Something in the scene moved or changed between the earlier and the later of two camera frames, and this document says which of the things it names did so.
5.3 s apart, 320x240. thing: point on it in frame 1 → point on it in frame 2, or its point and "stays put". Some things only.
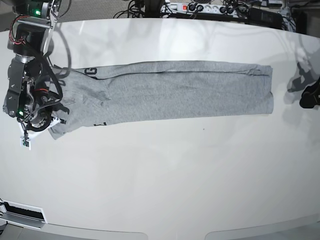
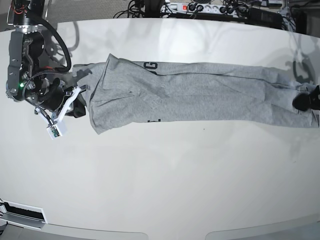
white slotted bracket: x=21 y=214 stays put
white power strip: x=231 y=11 stays put
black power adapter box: x=265 y=18 stays put
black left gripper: x=40 y=117 → x=53 y=98
